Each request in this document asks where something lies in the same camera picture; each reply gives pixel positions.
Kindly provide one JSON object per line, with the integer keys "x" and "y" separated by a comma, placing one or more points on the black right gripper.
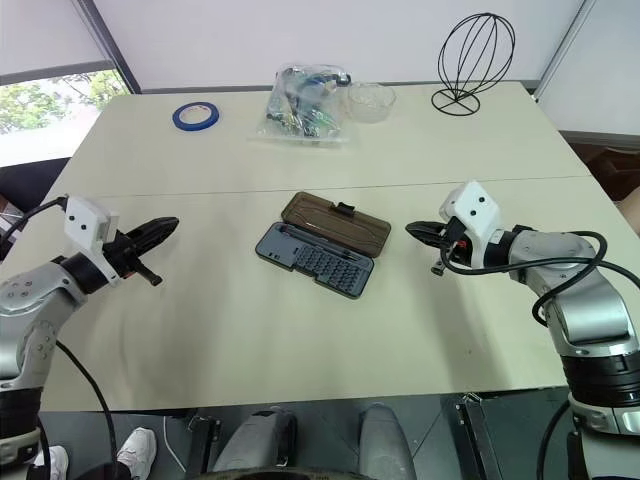
{"x": 454, "y": 240}

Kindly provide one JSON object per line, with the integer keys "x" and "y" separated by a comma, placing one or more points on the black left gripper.
{"x": 122, "y": 250}

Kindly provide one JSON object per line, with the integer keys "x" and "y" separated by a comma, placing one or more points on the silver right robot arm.
{"x": 575, "y": 300}

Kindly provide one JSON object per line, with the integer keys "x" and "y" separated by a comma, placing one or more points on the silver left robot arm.
{"x": 30, "y": 295}

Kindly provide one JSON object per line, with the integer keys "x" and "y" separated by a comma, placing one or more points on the screwdriver bit case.
{"x": 320, "y": 250}

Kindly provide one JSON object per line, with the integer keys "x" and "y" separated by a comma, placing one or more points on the grey pen screwdriver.
{"x": 320, "y": 242}

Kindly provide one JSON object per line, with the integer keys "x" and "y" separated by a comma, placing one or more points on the blue tape roll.
{"x": 196, "y": 116}

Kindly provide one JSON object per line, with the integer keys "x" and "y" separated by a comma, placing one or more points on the clear plastic bowl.
{"x": 371, "y": 102}

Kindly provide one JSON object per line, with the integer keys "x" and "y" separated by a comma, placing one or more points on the window with roller blind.
{"x": 45, "y": 95}

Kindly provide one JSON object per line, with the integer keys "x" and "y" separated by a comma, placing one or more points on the clear plastic bag of parts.
{"x": 302, "y": 107}

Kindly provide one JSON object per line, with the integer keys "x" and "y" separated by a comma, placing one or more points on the brown cardboard box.
{"x": 607, "y": 170}

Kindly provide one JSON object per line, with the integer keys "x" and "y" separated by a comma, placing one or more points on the grey robot leg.
{"x": 255, "y": 440}
{"x": 387, "y": 440}

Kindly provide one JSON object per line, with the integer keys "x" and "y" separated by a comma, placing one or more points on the white sneaker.
{"x": 54, "y": 462}
{"x": 137, "y": 450}

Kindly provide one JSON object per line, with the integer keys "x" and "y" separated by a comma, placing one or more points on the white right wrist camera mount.
{"x": 475, "y": 210}

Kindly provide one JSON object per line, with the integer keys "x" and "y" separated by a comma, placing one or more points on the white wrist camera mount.
{"x": 84, "y": 220}
{"x": 475, "y": 210}

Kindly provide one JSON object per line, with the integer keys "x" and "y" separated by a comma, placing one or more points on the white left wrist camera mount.
{"x": 84, "y": 220}

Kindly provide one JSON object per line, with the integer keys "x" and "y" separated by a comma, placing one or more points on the black table leg bracket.
{"x": 202, "y": 445}
{"x": 480, "y": 435}

